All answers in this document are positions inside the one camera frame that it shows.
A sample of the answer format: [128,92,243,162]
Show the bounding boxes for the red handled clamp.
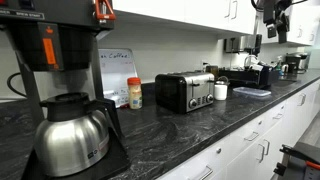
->
[279,144,320,172]

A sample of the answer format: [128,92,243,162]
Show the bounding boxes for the chrome sink faucet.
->
[243,54,260,70]

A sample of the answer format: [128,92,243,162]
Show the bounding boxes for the black brewer power cable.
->
[6,71,28,100]

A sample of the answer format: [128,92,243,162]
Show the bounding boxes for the white ceramic mug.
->
[213,80,229,102]

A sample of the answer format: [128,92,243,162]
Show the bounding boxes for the small whiteboard sign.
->
[97,48,139,110]

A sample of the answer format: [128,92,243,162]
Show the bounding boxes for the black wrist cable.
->
[250,0,265,13]

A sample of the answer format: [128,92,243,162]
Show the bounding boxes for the black coffee brewer machine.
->
[0,0,132,180]

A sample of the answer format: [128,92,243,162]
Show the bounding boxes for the black robot cart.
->
[272,141,320,180]

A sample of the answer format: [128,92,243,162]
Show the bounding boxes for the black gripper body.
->
[262,0,291,25]

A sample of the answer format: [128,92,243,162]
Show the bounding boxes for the stainless steel coffee carafe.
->
[33,92,123,178]

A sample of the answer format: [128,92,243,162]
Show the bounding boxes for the red brewer tap handle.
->
[93,0,117,21]

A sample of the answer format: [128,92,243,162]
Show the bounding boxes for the steel wall dispenser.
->
[223,34,263,57]

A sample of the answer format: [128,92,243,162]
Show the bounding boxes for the black drip coffee maker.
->
[285,52,310,75]

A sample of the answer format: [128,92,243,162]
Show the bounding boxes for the white wall outlet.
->
[201,60,210,73]

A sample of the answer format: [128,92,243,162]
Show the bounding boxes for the brown glass jar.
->
[205,65,220,80]

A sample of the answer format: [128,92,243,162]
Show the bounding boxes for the clear plastic container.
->
[232,86,272,98]

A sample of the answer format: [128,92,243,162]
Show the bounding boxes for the white upper cabinet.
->
[256,0,320,48]
[111,0,258,36]

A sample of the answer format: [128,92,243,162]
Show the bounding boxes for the black dish rack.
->
[218,64,281,90]

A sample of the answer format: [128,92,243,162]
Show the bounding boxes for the black and steel toaster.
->
[154,71,216,115]

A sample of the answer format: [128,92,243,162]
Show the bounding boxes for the spray bottle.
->
[274,55,284,72]

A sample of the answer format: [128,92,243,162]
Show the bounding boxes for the creamer bottle with red lid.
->
[126,76,144,111]

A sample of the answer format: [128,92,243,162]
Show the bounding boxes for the white lower cabinets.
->
[155,78,320,180]

